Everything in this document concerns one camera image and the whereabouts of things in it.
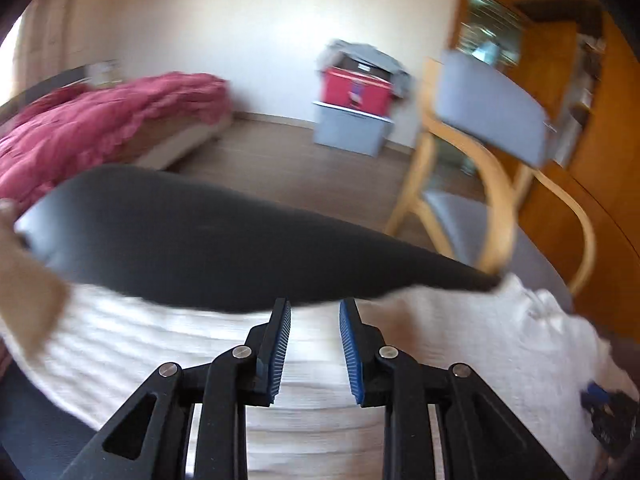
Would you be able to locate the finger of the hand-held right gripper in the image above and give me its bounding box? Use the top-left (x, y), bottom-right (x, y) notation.
top-left (580, 381), bottom-right (628, 456)

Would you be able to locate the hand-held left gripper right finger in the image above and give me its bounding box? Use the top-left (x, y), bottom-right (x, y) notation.
top-left (339, 297), bottom-right (571, 480)

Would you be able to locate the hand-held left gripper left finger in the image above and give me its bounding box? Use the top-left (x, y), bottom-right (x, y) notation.
top-left (60, 297), bottom-right (292, 480)

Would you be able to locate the white knit sweater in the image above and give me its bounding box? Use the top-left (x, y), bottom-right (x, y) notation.
top-left (0, 272), bottom-right (626, 480)

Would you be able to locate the red box with clothes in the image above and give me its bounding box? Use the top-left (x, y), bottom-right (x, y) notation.
top-left (315, 39), bottom-right (416, 101)

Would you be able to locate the black leather padded bench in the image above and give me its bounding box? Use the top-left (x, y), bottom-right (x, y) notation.
top-left (0, 164), bottom-right (503, 480)

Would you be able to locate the wooden wardrobe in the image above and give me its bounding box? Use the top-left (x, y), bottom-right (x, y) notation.
top-left (515, 0), bottom-right (640, 361)

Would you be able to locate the grey storage bin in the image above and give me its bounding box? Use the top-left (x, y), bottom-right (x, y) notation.
top-left (312, 101), bottom-right (396, 157)

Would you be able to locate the grey cushioned wooden armchair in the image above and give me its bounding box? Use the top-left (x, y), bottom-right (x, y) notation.
top-left (385, 50), bottom-right (598, 301)

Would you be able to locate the dark box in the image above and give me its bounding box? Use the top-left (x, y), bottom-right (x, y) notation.
top-left (332, 55), bottom-right (393, 81)

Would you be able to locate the bed with pink duvet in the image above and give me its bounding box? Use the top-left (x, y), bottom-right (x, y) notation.
top-left (0, 72), bottom-right (231, 201)

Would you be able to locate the floral white box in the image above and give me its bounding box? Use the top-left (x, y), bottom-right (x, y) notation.
top-left (87, 60), bottom-right (121, 83)

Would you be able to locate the dark grey headboard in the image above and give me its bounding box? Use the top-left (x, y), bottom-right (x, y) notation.
top-left (0, 65), bottom-right (121, 116)

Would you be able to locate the white bed frame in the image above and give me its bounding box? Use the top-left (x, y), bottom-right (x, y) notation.
top-left (135, 110), bottom-right (236, 171)

